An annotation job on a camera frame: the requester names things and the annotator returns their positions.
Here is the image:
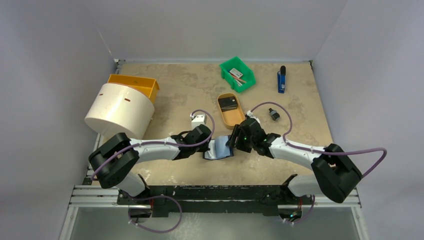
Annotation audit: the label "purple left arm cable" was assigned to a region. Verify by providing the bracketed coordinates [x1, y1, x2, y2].
[90, 109, 216, 181]

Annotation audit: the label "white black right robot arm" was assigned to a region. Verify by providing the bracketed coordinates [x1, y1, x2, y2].
[226, 118, 363, 204]

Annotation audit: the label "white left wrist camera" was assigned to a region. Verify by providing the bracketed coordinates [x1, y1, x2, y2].
[191, 113, 207, 130]

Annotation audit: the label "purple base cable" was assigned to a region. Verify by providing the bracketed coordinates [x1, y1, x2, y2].
[281, 195, 316, 227]
[127, 194, 184, 234]

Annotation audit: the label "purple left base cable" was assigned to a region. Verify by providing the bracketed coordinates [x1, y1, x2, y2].
[127, 194, 184, 234]

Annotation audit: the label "items inside green bin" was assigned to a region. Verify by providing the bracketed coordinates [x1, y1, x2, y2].
[228, 68, 247, 87]

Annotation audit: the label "tan oval plastic tray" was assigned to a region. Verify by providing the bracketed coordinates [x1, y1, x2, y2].
[217, 93, 246, 130]

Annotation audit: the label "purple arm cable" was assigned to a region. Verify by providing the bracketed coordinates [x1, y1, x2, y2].
[90, 109, 216, 181]
[246, 101, 388, 180]

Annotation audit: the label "white cylindrical container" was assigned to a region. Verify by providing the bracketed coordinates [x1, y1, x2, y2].
[84, 83, 158, 140]

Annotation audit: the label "blue leather card holder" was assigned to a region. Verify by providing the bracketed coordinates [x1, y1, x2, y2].
[202, 135, 234, 160]

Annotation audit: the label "green plastic bin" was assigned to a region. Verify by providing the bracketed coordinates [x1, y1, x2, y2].
[219, 56, 256, 93]

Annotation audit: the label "blue stapler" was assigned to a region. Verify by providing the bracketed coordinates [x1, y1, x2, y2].
[277, 65, 286, 94]

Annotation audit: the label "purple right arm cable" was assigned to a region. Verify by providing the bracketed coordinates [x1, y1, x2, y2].
[246, 101, 388, 180]

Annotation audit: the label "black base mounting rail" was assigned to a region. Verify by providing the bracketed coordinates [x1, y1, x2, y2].
[117, 184, 313, 219]

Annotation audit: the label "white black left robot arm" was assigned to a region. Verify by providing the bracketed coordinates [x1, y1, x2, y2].
[88, 124, 212, 205]

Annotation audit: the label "black VIP credit cards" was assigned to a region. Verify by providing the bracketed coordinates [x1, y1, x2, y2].
[218, 96, 238, 112]

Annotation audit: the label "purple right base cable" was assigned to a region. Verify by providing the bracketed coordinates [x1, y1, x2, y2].
[281, 195, 316, 227]

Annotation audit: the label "yellow wooden box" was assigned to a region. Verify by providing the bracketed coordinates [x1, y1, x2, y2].
[107, 74, 160, 104]

